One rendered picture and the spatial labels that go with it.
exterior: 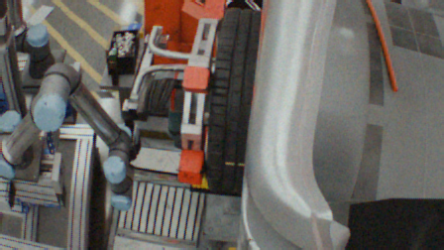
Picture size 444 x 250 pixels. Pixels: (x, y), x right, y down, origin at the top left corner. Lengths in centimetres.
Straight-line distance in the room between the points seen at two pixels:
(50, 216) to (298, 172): 187
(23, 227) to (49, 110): 121
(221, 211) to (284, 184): 165
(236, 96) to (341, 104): 36
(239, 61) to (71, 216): 118
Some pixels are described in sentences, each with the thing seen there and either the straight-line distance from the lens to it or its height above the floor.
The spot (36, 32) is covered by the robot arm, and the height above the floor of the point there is 105.
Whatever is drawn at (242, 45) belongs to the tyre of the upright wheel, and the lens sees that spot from 222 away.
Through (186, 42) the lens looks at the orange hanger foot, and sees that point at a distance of 296.
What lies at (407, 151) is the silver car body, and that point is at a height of 96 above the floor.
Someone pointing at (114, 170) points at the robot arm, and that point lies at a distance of 212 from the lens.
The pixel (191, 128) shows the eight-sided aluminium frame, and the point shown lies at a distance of 225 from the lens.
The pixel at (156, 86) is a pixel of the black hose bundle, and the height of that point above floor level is 103.
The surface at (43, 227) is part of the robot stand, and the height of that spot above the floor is 21.
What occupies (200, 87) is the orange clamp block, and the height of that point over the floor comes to 113.
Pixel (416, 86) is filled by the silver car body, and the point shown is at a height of 104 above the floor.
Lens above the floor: 270
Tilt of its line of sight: 50 degrees down
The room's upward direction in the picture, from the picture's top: 2 degrees clockwise
